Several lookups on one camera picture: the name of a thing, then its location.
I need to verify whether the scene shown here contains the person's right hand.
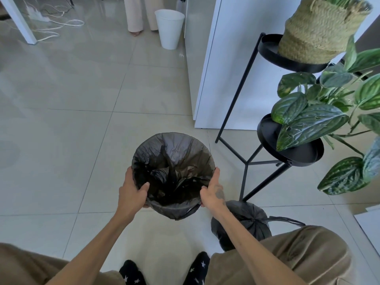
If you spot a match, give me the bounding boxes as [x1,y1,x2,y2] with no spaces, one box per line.
[199,167,228,215]

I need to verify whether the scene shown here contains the person's left hand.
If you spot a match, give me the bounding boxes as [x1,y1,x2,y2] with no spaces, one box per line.
[118,166,151,218]

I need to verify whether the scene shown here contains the bin with black liner bag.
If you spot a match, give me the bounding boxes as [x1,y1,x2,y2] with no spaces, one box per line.
[131,132,216,221]

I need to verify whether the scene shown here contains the person's right forearm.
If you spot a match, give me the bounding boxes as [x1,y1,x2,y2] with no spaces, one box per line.
[210,204,308,285]

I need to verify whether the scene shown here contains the person's left forearm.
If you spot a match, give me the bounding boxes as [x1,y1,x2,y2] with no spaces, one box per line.
[46,209,141,285]

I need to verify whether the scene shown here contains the tied black trash bag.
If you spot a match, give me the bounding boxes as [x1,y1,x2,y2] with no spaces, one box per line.
[211,200,306,253]

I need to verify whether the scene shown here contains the black star sock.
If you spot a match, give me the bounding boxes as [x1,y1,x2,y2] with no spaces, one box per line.
[182,251,211,285]
[119,259,146,285]

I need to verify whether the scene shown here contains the black metal plant stand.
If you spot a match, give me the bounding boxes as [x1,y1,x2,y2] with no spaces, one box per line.
[215,32,371,203]

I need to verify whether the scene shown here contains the beige trousers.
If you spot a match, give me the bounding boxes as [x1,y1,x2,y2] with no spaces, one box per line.
[0,225,357,285]

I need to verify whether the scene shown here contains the green leafy potted plant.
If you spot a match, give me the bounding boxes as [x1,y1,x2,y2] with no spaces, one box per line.
[271,35,380,196]

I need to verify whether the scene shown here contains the white cabinet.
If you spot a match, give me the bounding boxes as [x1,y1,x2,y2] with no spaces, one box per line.
[184,0,304,130]

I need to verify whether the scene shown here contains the white waste bin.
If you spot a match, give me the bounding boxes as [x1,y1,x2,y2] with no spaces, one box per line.
[154,9,185,50]

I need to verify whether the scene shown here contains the white flat board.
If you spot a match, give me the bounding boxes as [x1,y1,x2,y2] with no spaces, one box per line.
[354,204,380,248]

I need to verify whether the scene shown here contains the woven straw basket planter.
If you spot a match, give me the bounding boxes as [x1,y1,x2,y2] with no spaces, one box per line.
[278,0,373,65]

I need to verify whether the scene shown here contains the white power strip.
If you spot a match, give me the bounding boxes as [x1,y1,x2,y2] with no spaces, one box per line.
[26,5,50,23]

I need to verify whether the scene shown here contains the white table leg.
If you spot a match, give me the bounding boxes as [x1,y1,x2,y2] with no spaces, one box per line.
[0,0,38,45]

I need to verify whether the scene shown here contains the white cable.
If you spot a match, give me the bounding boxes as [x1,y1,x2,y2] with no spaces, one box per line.
[30,19,85,42]

